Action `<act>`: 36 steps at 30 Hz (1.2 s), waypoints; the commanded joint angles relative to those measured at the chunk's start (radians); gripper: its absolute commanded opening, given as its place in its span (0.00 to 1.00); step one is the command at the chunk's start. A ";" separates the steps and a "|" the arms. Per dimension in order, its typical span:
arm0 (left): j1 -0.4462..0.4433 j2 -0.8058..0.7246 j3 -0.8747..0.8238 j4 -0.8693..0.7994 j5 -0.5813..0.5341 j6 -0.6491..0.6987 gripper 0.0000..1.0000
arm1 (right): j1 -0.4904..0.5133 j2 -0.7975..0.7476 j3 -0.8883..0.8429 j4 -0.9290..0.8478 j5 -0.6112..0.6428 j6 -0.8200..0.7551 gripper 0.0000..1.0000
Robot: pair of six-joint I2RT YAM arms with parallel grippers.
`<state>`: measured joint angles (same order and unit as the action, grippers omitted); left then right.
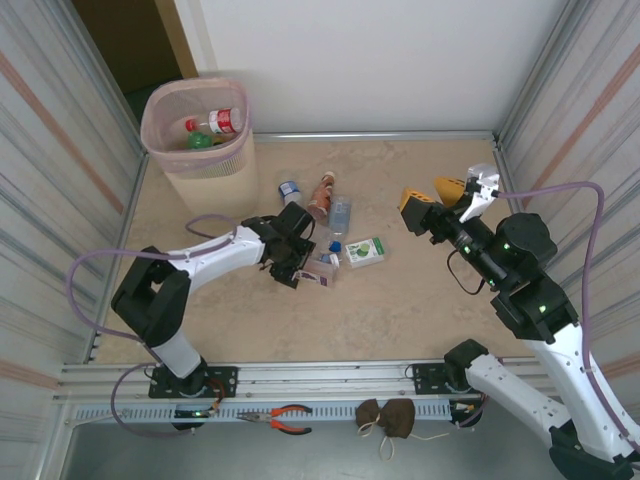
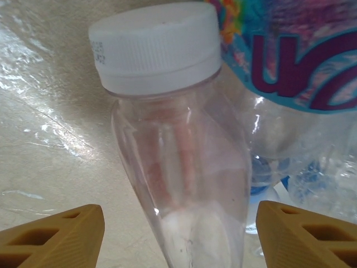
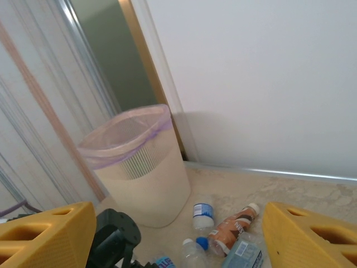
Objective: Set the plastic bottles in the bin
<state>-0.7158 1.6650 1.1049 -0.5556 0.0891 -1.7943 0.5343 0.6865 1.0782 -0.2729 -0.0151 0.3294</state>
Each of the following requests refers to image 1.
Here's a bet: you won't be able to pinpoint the purple label pink bottle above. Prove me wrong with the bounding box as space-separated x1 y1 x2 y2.
292 252 342 290

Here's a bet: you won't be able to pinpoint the orange brown tea bottle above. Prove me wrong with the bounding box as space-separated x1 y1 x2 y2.
305 170 337 221

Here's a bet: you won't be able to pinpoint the red label red cap bottle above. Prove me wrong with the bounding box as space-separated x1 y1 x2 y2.
184 107 247 136

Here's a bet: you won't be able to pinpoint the beige slatted waste bin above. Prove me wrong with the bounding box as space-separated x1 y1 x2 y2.
139 77 260 220

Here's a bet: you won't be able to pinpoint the pink plastic bin liner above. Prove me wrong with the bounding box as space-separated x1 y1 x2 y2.
139 77 254 180

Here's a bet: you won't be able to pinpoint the small blue label bottle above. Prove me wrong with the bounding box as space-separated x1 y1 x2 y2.
277 172 305 206

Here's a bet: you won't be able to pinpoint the grey label clear bottle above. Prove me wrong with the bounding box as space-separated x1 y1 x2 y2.
327 195 352 236

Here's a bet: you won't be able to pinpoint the white green lime packet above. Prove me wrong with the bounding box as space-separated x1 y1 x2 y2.
344 237 390 270

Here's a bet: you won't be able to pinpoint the brown cloth pouch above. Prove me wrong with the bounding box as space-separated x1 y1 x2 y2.
377 397 451 462
354 398 385 437

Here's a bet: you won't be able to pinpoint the small controller board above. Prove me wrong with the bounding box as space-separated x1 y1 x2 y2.
448 399 489 430
172 407 219 432

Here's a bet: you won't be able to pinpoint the dark brown door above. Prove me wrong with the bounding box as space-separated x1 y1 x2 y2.
72 0 184 96

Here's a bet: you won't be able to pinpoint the thin black cable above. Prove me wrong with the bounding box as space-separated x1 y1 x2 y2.
447 247 487 296

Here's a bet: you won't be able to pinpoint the purple cable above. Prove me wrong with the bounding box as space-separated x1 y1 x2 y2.
67 213 241 439
494 182 640 454

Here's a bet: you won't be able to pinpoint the aluminium frame bar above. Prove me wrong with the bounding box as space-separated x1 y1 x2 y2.
252 130 501 143

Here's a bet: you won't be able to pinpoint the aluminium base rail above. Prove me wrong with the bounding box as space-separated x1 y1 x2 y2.
54 357 591 401

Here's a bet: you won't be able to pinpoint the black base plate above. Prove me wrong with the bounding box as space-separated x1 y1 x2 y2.
410 362 504 396
148 365 240 400

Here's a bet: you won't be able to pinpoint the orange handled pliers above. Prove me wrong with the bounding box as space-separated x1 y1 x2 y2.
235 403 314 435

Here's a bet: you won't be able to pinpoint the grey slotted cable duct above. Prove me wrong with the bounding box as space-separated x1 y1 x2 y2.
67 399 484 426

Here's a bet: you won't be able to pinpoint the light wooden door frame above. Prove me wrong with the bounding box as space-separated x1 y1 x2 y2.
153 0 200 80

